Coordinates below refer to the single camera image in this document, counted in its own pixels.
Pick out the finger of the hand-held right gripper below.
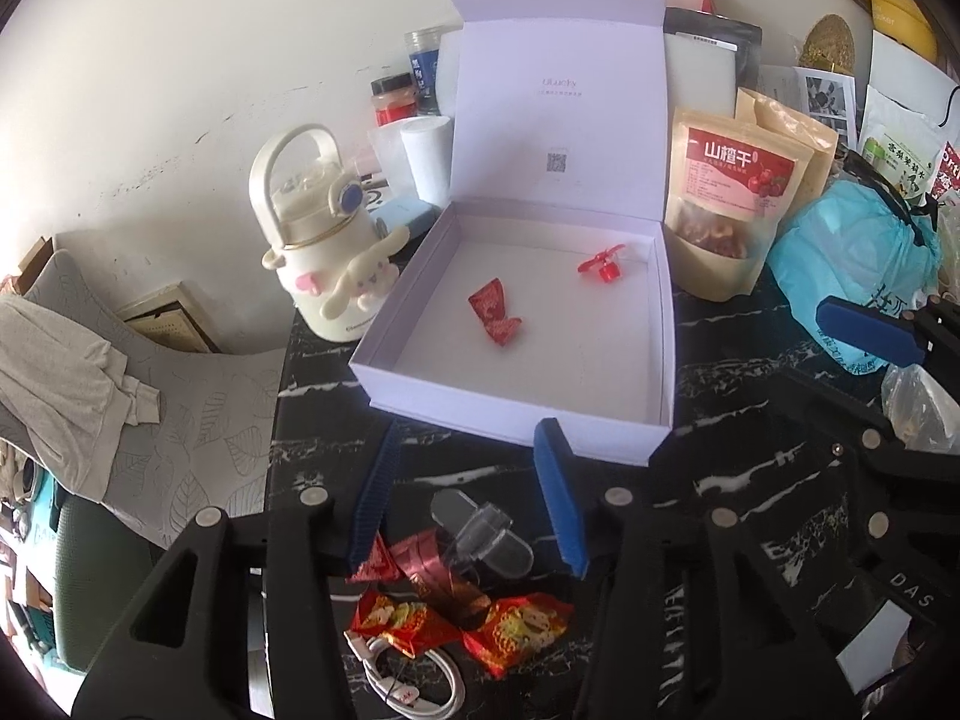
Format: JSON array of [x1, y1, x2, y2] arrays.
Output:
[[816, 292, 960, 368], [649, 371, 960, 541]]

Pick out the dark red foil packet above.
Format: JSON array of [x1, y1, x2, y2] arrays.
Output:
[[390, 529, 492, 627]]

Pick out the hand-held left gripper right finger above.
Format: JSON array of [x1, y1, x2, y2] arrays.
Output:
[[534, 420, 860, 720]]

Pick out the red label glass jar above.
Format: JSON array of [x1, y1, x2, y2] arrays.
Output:
[[370, 73, 419, 127]]

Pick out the red yellow candy packet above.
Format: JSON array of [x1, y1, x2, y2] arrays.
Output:
[[461, 592, 575, 680], [351, 591, 466, 659]]

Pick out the gold fan ornament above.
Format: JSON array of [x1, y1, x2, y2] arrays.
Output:
[[795, 13, 857, 74]]

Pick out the small red triangular packet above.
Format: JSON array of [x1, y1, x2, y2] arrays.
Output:
[[347, 536, 406, 584]]

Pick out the green chair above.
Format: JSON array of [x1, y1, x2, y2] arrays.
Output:
[[52, 495, 166, 680]]

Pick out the light blue power bank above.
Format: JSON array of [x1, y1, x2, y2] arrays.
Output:
[[373, 195, 440, 241]]

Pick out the light blue plastic bag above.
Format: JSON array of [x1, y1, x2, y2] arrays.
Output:
[[765, 178, 942, 376]]

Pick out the long red sauce packet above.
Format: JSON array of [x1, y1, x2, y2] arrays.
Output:
[[466, 277, 524, 347]]

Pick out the white paper bag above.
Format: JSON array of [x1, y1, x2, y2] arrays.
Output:
[[870, 30, 960, 166]]

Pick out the brown cardboard piece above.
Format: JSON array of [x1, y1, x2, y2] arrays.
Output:
[[15, 236, 55, 278]]

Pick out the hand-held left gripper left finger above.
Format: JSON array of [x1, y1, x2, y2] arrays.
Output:
[[71, 420, 402, 720]]

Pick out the white pouch green label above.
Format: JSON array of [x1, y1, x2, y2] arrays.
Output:
[[857, 85, 942, 200]]

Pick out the yellow plastic item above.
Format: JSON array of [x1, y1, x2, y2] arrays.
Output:
[[866, 0, 938, 61]]

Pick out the kraft snack pouch red label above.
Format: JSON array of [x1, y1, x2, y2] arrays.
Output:
[[664, 106, 815, 302]]

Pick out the red plastic flower toy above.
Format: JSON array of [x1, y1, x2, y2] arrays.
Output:
[[576, 242, 629, 286]]

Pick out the black pouch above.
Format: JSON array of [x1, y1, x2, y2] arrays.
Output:
[[664, 6, 764, 102]]

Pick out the plain kraft pouch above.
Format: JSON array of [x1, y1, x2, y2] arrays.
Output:
[[735, 88, 839, 241]]

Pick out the blue label bottle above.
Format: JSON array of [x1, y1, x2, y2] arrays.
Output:
[[405, 28, 458, 117]]

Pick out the clear plastic bag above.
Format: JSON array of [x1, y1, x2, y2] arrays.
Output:
[[881, 364, 960, 458]]

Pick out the clear plastic toy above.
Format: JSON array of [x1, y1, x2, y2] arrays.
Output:
[[431, 489, 535, 578]]

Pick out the white paper roll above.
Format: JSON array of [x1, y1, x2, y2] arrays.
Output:
[[399, 116, 455, 205]]

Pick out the red patterned packet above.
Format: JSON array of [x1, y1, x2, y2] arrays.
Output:
[[934, 142, 960, 200]]

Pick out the beige cloth garment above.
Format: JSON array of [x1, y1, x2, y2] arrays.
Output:
[[0, 292, 162, 503]]

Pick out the grey leaf pattern pillow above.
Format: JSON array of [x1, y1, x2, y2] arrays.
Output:
[[15, 244, 290, 552]]

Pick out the black and white photo prints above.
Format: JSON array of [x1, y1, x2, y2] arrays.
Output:
[[765, 64, 860, 158]]

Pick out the cream cartoon water bottle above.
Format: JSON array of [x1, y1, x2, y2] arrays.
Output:
[[249, 124, 412, 342]]

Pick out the white gift box with lid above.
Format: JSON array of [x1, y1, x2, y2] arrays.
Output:
[[350, 0, 676, 466]]

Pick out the white charging cable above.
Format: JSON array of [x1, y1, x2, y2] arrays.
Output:
[[343, 630, 467, 720]]

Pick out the wooden board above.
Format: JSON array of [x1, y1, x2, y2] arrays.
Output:
[[112, 281, 222, 355]]

